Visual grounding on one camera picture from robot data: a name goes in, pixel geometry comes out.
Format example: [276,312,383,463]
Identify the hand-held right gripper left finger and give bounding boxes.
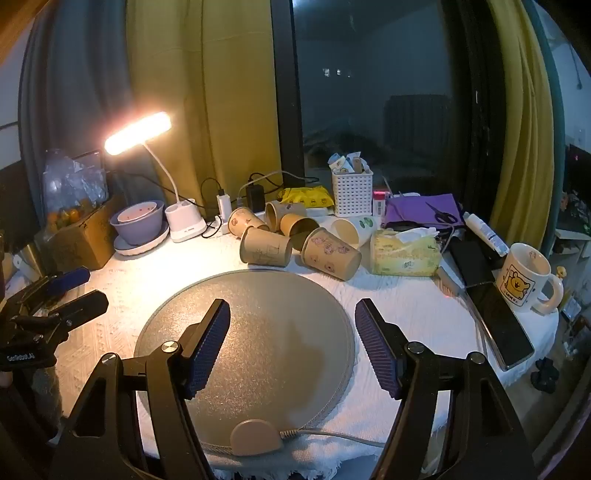
[48,298,232,480]

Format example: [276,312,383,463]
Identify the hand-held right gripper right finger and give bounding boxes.
[355,298,539,480]

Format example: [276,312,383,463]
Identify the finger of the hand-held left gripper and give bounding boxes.
[6,266,92,308]
[46,290,110,329]

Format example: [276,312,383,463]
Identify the brown paper cup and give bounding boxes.
[228,207,271,237]
[239,226,293,268]
[264,200,308,232]
[279,212,321,237]
[300,226,363,281]

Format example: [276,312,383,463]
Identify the white paper cup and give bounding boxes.
[330,215,382,250]

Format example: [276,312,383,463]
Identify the cardboard box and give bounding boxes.
[34,194,122,271]

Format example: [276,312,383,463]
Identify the white textured tablecloth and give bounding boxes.
[55,222,560,480]

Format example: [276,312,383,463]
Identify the pile of small oranges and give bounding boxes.
[46,208,85,230]

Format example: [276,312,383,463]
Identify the round grey heating mat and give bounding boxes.
[134,269,356,457]

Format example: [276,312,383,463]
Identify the purple bowl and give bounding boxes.
[110,200,166,246]

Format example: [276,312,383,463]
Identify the yellow-green tissue pack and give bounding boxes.
[369,226,442,277]

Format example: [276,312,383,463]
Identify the white plate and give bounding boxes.
[113,220,171,257]

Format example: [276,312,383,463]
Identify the pink bowl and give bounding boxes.
[117,202,160,225]

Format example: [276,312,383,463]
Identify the beige mat controller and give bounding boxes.
[230,419,281,457]

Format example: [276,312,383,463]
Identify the clear plastic bag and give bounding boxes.
[42,148,110,209]

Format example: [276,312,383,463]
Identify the black power bank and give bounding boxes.
[449,239,495,288]

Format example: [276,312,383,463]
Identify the white desk lamp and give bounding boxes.
[104,111,208,243]

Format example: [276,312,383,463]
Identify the black smartphone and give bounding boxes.
[464,281,536,370]

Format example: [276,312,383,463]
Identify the black scissors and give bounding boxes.
[425,202,461,225]

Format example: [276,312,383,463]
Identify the white plastic basket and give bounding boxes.
[331,168,374,218]

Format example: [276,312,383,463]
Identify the white tube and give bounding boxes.
[463,211,510,256]

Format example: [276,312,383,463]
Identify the white bear-print mug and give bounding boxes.
[494,243,565,317]

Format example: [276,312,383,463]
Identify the black charger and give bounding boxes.
[245,185,267,213]

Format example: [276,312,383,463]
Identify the yellow printed pouch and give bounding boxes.
[279,185,336,210]

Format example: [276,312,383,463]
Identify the bunch of small sachets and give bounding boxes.
[328,151,370,175]

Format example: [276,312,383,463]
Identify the grey curtain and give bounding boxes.
[18,0,136,204]

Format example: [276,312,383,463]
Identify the yellow curtain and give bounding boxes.
[485,0,567,253]
[124,0,285,206]

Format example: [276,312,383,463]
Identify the white mat cable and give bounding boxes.
[277,427,386,448]

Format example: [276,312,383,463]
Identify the white charging cable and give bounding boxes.
[249,170,320,195]

